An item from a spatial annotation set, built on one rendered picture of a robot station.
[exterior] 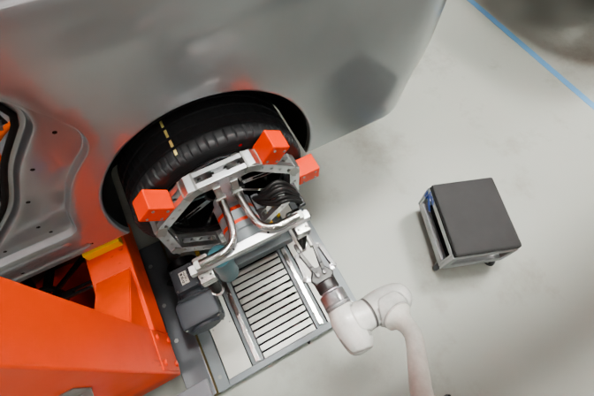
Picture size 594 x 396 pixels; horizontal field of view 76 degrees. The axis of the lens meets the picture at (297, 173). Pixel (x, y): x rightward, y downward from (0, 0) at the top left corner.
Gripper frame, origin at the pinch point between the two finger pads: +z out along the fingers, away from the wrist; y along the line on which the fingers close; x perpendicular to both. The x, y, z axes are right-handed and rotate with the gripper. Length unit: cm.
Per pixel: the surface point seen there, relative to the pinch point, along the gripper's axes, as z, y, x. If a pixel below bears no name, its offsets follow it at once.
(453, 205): -6, 87, -49
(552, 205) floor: -29, 162, -83
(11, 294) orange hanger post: -4, -60, 65
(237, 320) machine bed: 0, -37, -76
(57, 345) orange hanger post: -12, -60, 53
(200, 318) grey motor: 2, -48, -42
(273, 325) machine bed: -11, -21, -77
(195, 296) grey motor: 12, -47, -43
